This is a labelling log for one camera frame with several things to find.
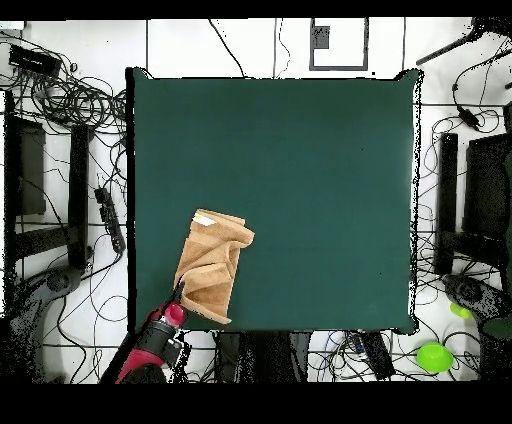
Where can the tan terry towel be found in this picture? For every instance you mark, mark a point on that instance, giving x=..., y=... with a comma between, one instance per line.
x=208, y=264

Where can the black flat box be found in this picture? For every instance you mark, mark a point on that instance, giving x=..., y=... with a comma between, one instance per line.
x=378, y=356

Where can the grey square floor frame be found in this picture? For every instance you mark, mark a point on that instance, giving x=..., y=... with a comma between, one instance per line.
x=339, y=68

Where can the bright green bowl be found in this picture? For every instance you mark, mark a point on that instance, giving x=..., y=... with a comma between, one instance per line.
x=434, y=357

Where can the dark green table cloth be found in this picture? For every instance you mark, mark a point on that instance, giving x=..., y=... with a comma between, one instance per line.
x=340, y=200

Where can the black power adapter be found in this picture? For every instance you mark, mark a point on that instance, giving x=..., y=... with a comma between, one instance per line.
x=467, y=117

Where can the grey pedestal leg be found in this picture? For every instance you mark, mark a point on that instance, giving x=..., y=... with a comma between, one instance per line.
x=60, y=280
x=472, y=292

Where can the black upright post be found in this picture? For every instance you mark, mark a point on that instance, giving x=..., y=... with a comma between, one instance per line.
x=446, y=200
x=78, y=196

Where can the black power strip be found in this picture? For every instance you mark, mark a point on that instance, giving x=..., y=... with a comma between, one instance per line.
x=110, y=220

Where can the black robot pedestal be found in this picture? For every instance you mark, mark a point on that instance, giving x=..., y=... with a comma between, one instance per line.
x=264, y=356

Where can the small green plastic cup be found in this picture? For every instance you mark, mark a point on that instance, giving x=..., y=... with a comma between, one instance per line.
x=460, y=310

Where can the black electronics box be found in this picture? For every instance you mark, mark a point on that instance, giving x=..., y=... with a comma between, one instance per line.
x=34, y=60

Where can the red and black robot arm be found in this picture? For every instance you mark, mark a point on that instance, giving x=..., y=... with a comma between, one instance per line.
x=156, y=334

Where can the dark green bin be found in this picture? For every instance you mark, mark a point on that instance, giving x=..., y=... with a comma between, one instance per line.
x=498, y=328

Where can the black shelf frame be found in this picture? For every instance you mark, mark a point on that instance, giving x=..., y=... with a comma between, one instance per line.
x=32, y=172
x=486, y=188

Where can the black tripod leg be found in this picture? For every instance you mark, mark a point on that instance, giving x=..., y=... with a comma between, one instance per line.
x=448, y=48

